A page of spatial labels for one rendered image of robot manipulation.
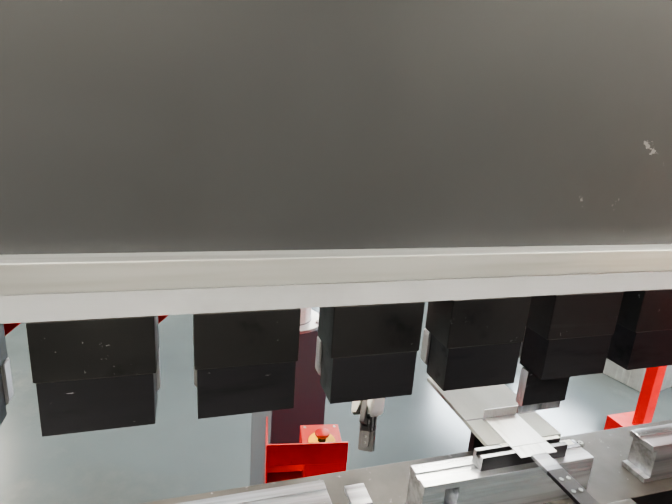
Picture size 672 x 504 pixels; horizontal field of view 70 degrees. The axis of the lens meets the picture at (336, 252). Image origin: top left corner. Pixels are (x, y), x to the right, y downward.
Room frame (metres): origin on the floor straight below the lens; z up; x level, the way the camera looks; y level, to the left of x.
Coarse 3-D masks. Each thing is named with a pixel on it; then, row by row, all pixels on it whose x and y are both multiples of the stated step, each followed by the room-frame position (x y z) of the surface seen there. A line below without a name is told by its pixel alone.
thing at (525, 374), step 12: (528, 372) 0.82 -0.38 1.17; (528, 384) 0.82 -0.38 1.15; (540, 384) 0.83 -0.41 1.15; (552, 384) 0.84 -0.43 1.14; (564, 384) 0.84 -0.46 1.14; (516, 396) 0.83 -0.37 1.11; (528, 396) 0.82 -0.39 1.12; (540, 396) 0.83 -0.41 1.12; (552, 396) 0.84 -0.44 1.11; (564, 396) 0.85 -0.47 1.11; (528, 408) 0.83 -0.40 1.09; (540, 408) 0.84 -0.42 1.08
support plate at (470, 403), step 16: (432, 384) 1.05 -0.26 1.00; (448, 400) 0.98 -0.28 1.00; (464, 400) 0.99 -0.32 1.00; (480, 400) 0.99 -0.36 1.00; (496, 400) 1.00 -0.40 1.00; (512, 400) 1.00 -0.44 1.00; (464, 416) 0.92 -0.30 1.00; (480, 416) 0.93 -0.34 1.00; (528, 416) 0.94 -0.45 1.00; (480, 432) 0.87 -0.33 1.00; (496, 432) 0.87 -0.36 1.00; (544, 432) 0.89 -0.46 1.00
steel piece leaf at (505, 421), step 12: (504, 408) 0.93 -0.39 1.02; (516, 408) 0.94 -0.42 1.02; (492, 420) 0.91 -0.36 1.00; (504, 420) 0.92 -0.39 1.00; (516, 420) 0.92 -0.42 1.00; (504, 432) 0.87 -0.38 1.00; (516, 432) 0.88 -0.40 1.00; (528, 432) 0.88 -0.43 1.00; (516, 444) 0.84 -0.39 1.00; (528, 444) 0.84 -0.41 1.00
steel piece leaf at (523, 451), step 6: (534, 444) 0.84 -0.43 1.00; (540, 444) 0.84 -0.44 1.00; (546, 444) 0.84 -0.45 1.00; (516, 450) 0.82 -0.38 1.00; (522, 450) 0.82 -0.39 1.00; (528, 450) 0.82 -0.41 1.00; (534, 450) 0.82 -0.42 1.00; (540, 450) 0.82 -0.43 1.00; (546, 450) 0.82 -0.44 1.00; (552, 450) 0.82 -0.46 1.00; (522, 456) 0.80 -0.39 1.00; (528, 456) 0.80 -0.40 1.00
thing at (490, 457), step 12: (552, 444) 0.85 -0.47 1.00; (564, 444) 0.85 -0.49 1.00; (480, 456) 0.80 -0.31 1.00; (492, 456) 0.80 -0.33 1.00; (504, 456) 0.80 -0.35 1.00; (516, 456) 0.81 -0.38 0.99; (552, 456) 0.84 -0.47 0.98; (564, 456) 0.85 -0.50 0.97; (480, 468) 0.79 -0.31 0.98; (492, 468) 0.80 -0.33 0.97
